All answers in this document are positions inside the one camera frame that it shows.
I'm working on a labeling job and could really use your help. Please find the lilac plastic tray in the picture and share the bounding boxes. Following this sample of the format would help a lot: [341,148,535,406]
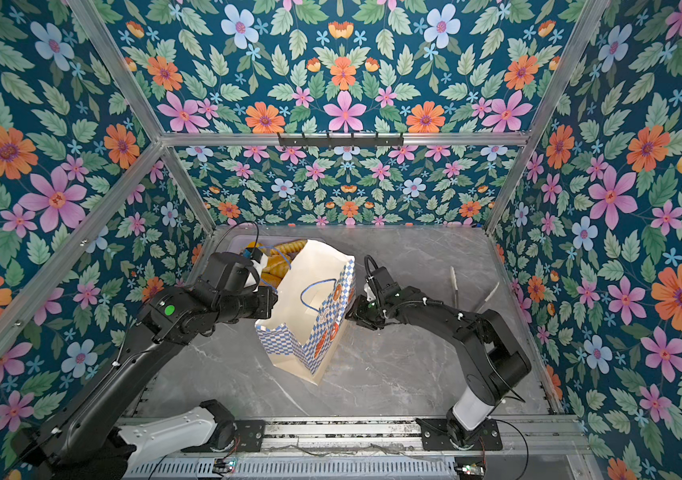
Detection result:
[220,234,296,252]

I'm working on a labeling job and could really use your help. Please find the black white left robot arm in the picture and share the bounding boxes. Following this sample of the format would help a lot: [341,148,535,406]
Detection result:
[11,247,277,479]

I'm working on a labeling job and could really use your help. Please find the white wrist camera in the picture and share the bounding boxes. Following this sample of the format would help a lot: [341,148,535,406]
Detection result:
[244,248,268,290]
[364,282,377,303]

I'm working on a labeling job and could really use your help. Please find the blue checkered paper bag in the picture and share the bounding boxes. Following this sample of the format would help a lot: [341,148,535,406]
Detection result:
[255,239,356,385]

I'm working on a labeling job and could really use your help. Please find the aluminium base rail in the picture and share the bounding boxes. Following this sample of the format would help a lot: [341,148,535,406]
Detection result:
[124,415,602,479]

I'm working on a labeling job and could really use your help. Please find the aluminium frame profile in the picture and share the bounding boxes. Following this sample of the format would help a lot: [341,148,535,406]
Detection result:
[0,0,609,415]

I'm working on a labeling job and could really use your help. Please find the black hook rail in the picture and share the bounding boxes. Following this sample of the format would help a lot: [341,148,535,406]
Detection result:
[277,133,405,148]

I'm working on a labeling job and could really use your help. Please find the long ridged baguette bread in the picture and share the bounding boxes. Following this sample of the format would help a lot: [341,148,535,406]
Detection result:
[270,239,308,255]

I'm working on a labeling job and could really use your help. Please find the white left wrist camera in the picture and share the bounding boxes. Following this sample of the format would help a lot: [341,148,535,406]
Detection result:
[244,248,268,290]

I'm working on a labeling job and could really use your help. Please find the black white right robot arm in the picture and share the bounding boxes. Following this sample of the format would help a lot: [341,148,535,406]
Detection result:
[346,255,532,449]

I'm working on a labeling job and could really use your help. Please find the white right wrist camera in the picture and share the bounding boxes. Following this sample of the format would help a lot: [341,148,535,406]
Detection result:
[364,282,377,303]

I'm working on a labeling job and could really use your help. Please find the large striped croissant bread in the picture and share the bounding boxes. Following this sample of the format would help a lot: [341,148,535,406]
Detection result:
[261,255,290,288]

